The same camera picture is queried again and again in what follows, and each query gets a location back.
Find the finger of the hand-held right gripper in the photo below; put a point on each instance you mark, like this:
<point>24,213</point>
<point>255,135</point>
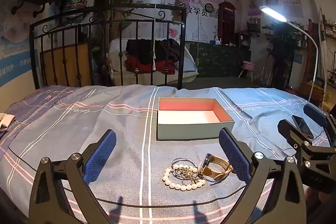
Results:
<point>287,129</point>
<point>316,111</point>

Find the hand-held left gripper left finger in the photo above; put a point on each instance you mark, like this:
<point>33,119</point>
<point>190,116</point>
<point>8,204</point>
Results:
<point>101,157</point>

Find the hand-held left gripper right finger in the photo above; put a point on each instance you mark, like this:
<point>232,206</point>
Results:
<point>233,157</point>

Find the silver twisted bangle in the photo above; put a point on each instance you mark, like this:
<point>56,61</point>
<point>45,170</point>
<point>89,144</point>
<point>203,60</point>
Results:
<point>178,161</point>

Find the grey box with pink lining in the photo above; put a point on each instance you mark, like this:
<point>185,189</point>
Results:
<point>189,116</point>

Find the black phone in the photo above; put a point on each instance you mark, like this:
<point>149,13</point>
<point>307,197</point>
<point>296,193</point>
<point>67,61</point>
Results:
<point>302,126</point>

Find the blue-grey striped bed sheet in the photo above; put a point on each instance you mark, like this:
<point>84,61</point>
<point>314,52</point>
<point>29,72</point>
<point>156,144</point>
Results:
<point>78,134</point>

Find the pink round stool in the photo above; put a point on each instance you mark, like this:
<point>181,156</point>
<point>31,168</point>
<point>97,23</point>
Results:
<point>247,66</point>

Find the green patterned counter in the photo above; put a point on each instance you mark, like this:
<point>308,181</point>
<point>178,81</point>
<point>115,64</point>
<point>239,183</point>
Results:
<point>220,60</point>

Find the orange wooden panel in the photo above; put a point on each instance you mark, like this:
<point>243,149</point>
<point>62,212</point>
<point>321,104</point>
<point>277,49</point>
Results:
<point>65,66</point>

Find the white cloth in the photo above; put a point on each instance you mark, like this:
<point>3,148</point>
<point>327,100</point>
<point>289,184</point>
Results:
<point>5,121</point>

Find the white floor lamp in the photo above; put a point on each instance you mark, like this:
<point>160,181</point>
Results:
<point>273,13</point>

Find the black and red clothes pile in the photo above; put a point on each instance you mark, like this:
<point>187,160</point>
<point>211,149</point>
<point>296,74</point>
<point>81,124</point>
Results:
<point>143,53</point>

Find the red booth-shaped cabinet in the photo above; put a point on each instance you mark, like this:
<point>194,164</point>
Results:
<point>226,23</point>

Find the black iron bed frame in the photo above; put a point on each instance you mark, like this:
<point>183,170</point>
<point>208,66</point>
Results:
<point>110,23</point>

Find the blue wall poster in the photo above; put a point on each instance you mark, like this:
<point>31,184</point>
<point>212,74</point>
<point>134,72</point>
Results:
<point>15,37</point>

